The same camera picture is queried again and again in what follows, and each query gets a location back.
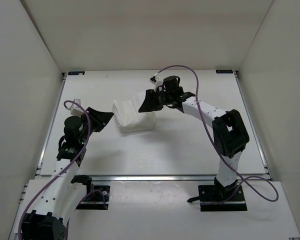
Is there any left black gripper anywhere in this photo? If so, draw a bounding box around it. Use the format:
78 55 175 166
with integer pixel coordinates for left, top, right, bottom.
80 104 116 140

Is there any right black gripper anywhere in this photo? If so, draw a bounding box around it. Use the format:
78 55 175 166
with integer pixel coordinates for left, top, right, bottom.
138 90 172 114

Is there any white skirt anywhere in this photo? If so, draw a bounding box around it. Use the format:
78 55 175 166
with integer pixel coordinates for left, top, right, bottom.
112 91 156 133

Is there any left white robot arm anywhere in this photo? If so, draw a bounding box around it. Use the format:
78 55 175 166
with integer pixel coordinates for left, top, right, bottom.
17 99 115 240

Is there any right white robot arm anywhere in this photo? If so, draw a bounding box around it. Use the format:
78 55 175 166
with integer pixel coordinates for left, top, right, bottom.
142 75 250 200

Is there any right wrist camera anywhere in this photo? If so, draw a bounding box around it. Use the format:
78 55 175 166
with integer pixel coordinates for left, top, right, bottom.
150 75 163 92

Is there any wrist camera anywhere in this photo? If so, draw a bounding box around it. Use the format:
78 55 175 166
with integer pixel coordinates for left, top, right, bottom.
150 75 163 92
70 98 84 117

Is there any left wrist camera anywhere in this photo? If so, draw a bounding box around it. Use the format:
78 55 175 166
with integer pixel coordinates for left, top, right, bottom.
70 98 84 117

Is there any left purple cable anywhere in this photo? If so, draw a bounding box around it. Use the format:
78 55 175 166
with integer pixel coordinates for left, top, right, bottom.
16 99 107 238

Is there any purple cable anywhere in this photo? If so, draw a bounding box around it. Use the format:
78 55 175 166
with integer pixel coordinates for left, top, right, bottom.
16 99 107 238
154 64 280 203

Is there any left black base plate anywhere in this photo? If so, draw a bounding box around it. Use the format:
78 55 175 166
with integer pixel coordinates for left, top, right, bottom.
71 175 111 210

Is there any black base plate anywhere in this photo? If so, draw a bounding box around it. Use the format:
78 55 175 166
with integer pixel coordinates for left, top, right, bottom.
71 175 111 210
187 177 248 212

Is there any aluminium rail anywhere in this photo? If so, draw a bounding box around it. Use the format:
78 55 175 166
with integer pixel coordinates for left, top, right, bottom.
92 174 215 182

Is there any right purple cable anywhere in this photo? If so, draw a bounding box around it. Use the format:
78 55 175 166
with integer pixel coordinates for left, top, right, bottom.
154 64 280 203

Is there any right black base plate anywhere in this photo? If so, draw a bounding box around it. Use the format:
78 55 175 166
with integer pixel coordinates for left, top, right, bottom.
187 177 248 212

